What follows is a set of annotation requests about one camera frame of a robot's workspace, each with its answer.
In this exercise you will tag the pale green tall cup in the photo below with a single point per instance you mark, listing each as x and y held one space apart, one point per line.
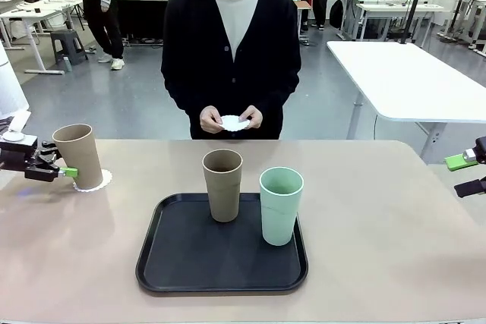
280 217

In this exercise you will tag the desk with black panel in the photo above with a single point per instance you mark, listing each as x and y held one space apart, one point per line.
144 13

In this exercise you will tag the black backpack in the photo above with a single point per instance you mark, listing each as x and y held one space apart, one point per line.
336 13

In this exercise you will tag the white scalloped paper coaster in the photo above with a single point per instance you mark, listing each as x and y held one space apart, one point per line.
233 123
107 180

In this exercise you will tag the grey plastic stool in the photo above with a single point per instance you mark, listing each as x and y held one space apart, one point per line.
68 45

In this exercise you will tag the person's left hand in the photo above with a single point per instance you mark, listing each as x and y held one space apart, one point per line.
253 118

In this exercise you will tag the person's left forearm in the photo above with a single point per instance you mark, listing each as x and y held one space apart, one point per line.
283 92

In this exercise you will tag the person's right forearm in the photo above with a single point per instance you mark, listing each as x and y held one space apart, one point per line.
180 92

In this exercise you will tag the person's right hand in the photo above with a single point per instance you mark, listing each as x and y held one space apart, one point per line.
209 121

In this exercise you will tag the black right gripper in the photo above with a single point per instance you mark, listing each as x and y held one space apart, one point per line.
480 149

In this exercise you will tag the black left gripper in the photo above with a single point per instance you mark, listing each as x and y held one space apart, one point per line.
15 155

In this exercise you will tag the white standing desk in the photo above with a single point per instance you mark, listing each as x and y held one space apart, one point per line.
465 9

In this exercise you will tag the white desk with clutter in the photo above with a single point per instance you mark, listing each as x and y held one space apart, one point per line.
38 13

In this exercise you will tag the white desk with crossbar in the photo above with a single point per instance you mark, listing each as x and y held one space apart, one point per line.
398 9

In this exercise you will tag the brown tall cup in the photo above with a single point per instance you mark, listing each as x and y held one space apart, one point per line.
79 161
222 195

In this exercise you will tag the person in grey sweatshirt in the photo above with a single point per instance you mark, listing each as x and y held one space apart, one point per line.
98 9

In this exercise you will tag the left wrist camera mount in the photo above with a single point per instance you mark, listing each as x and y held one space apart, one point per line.
19 123

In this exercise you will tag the black tripod stand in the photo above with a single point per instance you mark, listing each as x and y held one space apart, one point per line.
415 1

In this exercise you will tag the person in black cardigan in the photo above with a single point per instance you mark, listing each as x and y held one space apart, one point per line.
231 66

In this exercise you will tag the small grey bottle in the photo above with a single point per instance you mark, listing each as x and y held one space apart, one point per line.
67 65

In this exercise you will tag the black plastic serving tray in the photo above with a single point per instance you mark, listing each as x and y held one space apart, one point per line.
228 263

